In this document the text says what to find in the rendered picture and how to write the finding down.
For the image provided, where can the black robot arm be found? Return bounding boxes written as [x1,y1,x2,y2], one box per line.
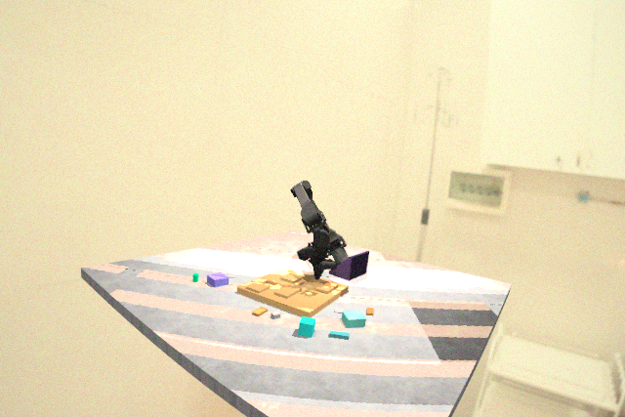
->
[290,180,349,266]

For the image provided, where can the cyan cube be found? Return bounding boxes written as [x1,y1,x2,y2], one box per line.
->
[298,317,315,337]

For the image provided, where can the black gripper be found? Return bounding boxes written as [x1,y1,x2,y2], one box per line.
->
[308,244,338,280]

